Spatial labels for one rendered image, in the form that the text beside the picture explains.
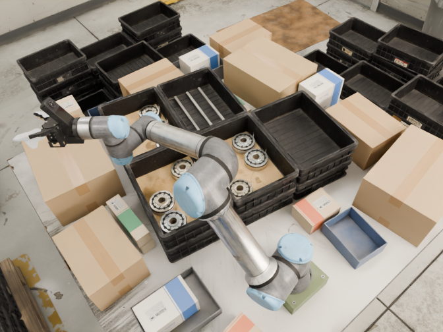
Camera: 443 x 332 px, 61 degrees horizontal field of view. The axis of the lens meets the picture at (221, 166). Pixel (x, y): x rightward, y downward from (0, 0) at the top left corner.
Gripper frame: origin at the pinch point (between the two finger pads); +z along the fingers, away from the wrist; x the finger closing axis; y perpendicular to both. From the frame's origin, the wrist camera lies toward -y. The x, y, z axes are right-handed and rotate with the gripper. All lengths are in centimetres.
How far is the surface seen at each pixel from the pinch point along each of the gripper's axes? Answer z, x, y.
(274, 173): -84, 23, 45
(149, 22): 11, 202, 42
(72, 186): -2.2, 6.5, 35.4
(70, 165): 2.1, 17.1, 33.3
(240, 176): -69, 21, 44
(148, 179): -30, 17, 42
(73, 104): 11, 51, 24
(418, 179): -140, 15, 42
